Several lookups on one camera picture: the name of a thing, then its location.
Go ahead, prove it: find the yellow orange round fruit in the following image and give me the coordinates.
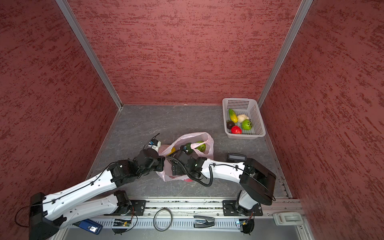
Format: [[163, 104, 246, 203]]
[[167, 147, 176, 156]]

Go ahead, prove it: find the small green kiwi half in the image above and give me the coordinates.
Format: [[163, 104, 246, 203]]
[[196, 141, 206, 153]]

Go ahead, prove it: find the pink printed plastic bag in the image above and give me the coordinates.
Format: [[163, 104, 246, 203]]
[[157, 132, 214, 182]]

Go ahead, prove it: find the dark brown round fruit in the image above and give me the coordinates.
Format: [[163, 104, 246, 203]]
[[226, 121, 236, 130]]

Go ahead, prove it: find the red fruit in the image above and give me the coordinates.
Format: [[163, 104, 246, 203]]
[[231, 126, 242, 135]]

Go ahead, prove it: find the yellow green mango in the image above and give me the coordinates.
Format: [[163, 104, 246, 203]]
[[229, 109, 238, 124]]

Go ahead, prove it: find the pale yellow fruit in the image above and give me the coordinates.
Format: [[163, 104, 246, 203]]
[[237, 114, 250, 123]]

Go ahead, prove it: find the green spotted custard apple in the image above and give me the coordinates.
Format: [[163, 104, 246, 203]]
[[242, 119, 253, 131]]

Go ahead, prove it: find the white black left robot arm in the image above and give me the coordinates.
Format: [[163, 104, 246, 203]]
[[29, 149, 166, 240]]

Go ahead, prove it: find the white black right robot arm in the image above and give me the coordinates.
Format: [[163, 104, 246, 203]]
[[166, 151, 276, 210]]

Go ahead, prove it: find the black desk calculator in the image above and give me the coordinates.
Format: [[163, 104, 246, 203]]
[[227, 153, 247, 163]]

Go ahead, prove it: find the black stapler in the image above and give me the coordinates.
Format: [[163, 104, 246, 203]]
[[194, 216, 215, 229]]

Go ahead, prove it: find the left small circuit board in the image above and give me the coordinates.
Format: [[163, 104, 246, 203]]
[[113, 219, 132, 228]]

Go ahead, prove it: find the small circuit board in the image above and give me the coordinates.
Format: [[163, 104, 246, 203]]
[[113, 219, 132, 228], [237, 220, 255, 235]]

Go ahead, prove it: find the white perforated plastic basket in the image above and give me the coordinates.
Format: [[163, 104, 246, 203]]
[[222, 98, 266, 140]]

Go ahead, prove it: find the blue black box device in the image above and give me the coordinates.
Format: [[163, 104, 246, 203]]
[[73, 219, 103, 235]]

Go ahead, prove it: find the right small circuit board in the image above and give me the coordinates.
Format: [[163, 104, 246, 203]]
[[237, 220, 255, 235]]

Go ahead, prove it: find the grey plastic holder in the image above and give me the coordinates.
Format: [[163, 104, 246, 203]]
[[273, 212, 304, 226]]

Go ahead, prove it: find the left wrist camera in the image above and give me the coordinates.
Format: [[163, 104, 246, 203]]
[[148, 138, 161, 152]]

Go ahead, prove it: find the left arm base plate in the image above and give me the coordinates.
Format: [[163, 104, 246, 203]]
[[111, 200, 147, 216]]

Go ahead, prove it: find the aluminium front rail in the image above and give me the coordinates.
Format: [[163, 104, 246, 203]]
[[59, 199, 305, 233]]

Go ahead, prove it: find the black cable loop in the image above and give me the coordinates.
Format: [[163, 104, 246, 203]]
[[153, 207, 174, 232]]

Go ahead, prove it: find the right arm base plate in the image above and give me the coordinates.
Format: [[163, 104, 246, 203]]
[[222, 199, 264, 217]]

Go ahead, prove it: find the aluminium corner post left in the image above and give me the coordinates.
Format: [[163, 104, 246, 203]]
[[56, 0, 124, 111]]

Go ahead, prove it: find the aluminium corner post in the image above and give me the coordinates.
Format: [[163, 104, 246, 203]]
[[258, 0, 313, 108], [56, 0, 124, 111]]

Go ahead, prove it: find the aluminium corner post right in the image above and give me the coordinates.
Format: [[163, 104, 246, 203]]
[[258, 0, 313, 108]]

